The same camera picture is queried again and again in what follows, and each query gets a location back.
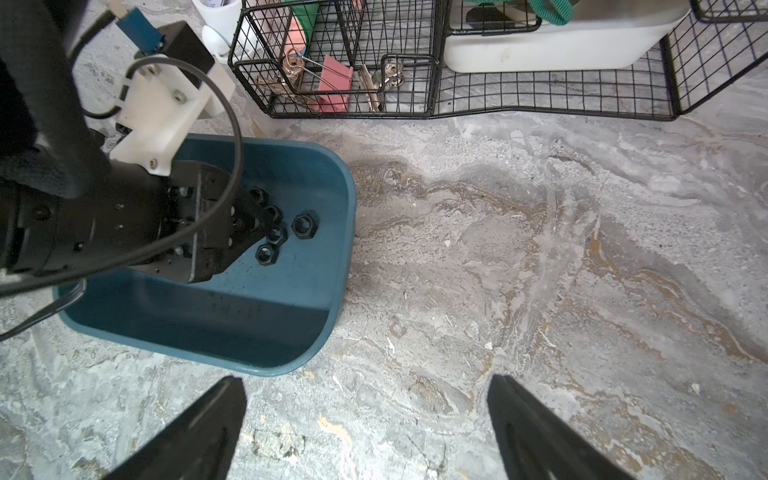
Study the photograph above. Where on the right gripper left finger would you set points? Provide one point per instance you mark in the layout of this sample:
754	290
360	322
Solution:
199	444

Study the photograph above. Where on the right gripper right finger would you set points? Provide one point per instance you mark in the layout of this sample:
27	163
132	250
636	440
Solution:
534	443

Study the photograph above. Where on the black nut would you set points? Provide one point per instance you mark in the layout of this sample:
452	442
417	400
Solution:
305	225

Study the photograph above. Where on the dark teal storage box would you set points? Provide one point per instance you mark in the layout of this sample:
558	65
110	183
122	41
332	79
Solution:
255	319

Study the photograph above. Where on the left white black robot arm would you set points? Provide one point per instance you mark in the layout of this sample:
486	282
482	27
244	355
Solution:
71	209

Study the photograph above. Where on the small white alarm clock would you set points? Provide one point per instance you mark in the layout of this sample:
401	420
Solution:
219	25

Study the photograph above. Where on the pink binder clip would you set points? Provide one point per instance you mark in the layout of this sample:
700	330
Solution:
334	82

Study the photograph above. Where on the white tray in organizer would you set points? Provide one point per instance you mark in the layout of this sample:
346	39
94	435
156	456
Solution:
602	35

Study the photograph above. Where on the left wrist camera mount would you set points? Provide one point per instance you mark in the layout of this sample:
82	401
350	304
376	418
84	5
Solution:
159	103

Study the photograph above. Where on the black wire desk organizer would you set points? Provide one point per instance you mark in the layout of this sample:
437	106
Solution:
650	60

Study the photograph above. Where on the green strap bag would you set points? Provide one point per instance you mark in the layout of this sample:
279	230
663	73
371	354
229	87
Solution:
555	12

